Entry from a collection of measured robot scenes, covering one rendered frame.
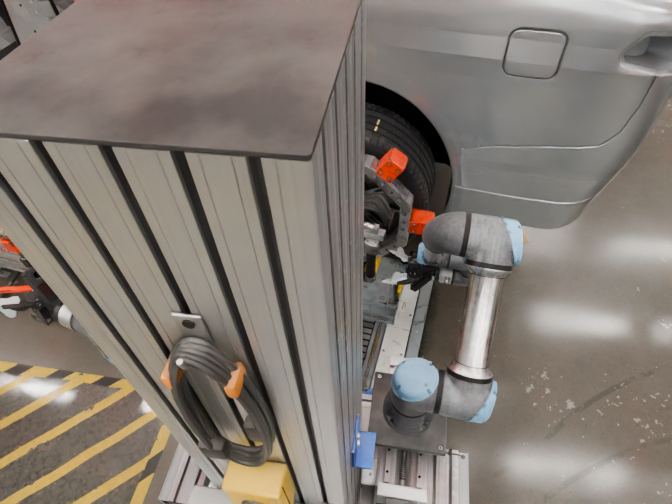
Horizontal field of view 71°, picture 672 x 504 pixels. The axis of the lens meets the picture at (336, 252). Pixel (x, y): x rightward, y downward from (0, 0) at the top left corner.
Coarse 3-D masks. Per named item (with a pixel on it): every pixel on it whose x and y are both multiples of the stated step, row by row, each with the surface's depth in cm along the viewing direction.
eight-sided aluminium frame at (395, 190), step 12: (372, 156) 170; (372, 168) 168; (384, 180) 170; (396, 180) 175; (396, 192) 173; (408, 192) 177; (408, 204) 175; (408, 216) 180; (384, 240) 200; (396, 240) 193; (384, 252) 199
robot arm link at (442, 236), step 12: (444, 216) 121; (456, 216) 118; (432, 228) 122; (444, 228) 118; (456, 228) 117; (432, 240) 122; (444, 240) 119; (456, 240) 117; (420, 252) 158; (432, 252) 136; (444, 252) 122; (456, 252) 119; (432, 264) 158; (444, 264) 158
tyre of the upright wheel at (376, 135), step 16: (368, 112) 179; (384, 112) 181; (368, 128) 173; (384, 128) 176; (400, 128) 179; (368, 144) 171; (384, 144) 171; (400, 144) 174; (416, 144) 182; (416, 160) 178; (432, 160) 191; (400, 176) 177; (416, 176) 176; (432, 176) 191; (416, 192) 181; (432, 192) 195; (416, 208) 187
